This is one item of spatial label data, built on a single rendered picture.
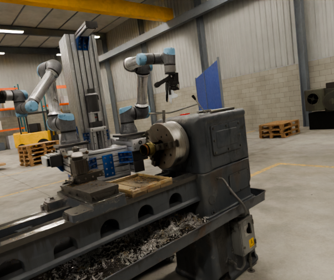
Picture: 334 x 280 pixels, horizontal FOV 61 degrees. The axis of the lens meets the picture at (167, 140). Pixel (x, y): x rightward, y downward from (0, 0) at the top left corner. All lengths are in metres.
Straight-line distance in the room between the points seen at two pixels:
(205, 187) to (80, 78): 1.35
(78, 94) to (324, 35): 10.47
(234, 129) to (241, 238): 0.80
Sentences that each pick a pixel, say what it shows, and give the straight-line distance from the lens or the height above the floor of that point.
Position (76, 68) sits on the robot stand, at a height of 1.75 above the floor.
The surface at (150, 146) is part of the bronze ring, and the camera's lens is 1.81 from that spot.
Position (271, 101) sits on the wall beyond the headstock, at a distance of 12.82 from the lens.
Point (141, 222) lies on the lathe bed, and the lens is 1.68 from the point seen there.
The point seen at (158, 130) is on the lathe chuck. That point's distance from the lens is 1.89.
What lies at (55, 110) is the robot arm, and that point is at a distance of 2.38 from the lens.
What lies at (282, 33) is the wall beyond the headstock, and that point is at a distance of 12.74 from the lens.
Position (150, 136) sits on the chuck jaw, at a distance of 1.90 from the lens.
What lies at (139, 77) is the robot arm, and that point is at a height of 1.60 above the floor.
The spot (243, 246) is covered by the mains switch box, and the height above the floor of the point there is 0.26.
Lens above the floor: 1.32
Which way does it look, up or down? 6 degrees down
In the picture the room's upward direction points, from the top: 8 degrees counter-clockwise
